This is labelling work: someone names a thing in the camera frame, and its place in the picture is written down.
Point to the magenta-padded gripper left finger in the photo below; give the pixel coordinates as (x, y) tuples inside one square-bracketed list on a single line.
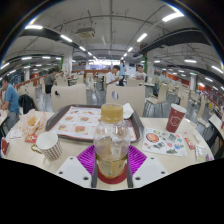
[(70, 170)]

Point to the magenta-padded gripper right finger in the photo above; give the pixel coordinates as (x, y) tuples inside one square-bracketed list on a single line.
[(153, 170)]

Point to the clear bottle with yellow cap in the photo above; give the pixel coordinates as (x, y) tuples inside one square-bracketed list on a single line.
[(111, 140)]

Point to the white flyer with colourful prints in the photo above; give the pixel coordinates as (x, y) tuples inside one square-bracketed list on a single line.
[(165, 141)]

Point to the flat round red coaster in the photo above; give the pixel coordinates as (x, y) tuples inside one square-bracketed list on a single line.
[(111, 181)]

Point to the small red packet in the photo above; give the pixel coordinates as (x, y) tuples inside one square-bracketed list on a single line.
[(189, 143)]

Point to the printed paper tray liner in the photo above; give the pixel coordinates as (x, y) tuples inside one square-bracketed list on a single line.
[(76, 123)]

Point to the red sauce packet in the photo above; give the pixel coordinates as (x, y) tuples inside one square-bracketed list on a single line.
[(31, 138)]

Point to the clear plastic packet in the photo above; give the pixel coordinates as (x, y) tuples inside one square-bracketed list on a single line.
[(201, 153)]

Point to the dark brown food tray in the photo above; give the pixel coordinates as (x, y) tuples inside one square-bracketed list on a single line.
[(50, 123)]

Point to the red paper cup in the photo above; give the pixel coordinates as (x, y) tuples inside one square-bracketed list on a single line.
[(175, 118)]

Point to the crumpled white napkin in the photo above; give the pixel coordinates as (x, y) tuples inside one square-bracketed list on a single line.
[(128, 111)]

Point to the white paper card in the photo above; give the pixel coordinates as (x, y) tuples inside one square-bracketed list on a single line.
[(15, 134)]

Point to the red wallet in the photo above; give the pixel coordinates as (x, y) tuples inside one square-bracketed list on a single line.
[(4, 146)]

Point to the group of beige chairs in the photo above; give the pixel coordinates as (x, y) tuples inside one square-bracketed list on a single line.
[(68, 95)]

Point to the beige neighbouring table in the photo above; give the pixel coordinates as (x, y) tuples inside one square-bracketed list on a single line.
[(216, 123), (2, 116)]

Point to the black backpack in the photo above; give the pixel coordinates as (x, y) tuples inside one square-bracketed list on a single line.
[(26, 104)]

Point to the person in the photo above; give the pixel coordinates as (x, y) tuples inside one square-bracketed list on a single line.
[(122, 70), (140, 74), (110, 77), (50, 80), (10, 98)]

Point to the ceiling air conditioner unit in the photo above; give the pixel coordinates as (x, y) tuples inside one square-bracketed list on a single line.
[(85, 32)]

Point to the group of ceiling lights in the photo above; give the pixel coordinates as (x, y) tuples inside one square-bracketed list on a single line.
[(33, 27)]

